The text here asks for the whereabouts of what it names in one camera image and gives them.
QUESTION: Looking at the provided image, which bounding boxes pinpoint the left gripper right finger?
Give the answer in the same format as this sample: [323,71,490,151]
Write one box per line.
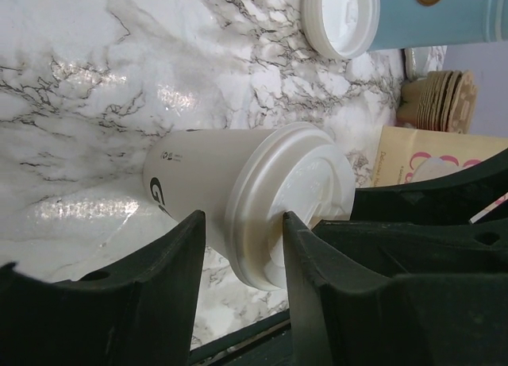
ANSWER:
[283,213,507,365]

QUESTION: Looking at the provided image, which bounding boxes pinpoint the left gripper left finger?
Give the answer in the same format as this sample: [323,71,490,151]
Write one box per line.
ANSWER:
[1,210,206,365]

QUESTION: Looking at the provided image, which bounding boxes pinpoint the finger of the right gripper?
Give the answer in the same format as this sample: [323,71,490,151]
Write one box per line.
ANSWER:
[352,150,507,225]

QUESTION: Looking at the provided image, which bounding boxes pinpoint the brown pink paper bag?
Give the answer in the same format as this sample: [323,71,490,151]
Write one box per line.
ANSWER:
[372,126,507,215]

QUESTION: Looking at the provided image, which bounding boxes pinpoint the white plastic cup lid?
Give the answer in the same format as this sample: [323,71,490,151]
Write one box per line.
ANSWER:
[225,122,356,291]

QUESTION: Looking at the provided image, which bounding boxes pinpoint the white paper coffee cup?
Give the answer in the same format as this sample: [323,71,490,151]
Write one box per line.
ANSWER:
[142,129,274,256]

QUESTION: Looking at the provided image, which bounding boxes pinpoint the stack of cardboard carriers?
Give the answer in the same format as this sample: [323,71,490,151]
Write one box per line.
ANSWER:
[396,71,478,133]

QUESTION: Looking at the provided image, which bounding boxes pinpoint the light blue utensil cup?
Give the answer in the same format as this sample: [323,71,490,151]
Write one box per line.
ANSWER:
[369,0,507,51]

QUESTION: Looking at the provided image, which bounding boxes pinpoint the white lid stack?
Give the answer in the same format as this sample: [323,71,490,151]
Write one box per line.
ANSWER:
[301,0,380,60]

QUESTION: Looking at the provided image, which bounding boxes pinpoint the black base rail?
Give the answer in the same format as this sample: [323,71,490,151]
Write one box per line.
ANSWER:
[187,309,290,365]

